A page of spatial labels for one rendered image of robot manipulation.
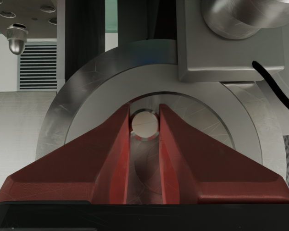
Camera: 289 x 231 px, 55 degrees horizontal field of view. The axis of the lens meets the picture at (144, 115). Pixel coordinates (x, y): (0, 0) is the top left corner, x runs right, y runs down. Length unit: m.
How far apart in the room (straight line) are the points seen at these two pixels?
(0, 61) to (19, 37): 2.71
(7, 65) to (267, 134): 3.11
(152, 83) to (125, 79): 0.02
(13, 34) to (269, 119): 0.46
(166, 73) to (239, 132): 0.05
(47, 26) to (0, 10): 0.08
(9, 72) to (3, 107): 2.65
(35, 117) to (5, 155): 0.08
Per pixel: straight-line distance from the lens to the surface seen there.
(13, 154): 0.54
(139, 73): 0.16
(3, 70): 3.22
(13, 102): 0.55
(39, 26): 0.54
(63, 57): 0.18
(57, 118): 0.17
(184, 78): 0.15
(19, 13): 0.51
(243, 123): 0.17
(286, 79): 0.20
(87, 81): 0.17
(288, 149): 0.40
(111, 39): 3.04
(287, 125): 0.22
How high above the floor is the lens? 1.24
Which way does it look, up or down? 6 degrees down
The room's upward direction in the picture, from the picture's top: 179 degrees clockwise
